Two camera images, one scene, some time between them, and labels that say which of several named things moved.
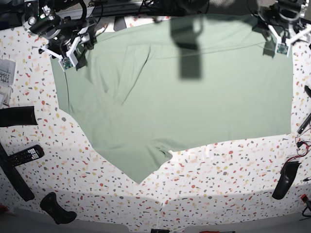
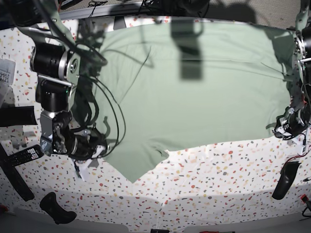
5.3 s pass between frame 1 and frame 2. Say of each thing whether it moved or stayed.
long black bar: stayed
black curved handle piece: stayed
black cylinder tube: stayed
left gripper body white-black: moved
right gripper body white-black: moved
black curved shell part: stayed
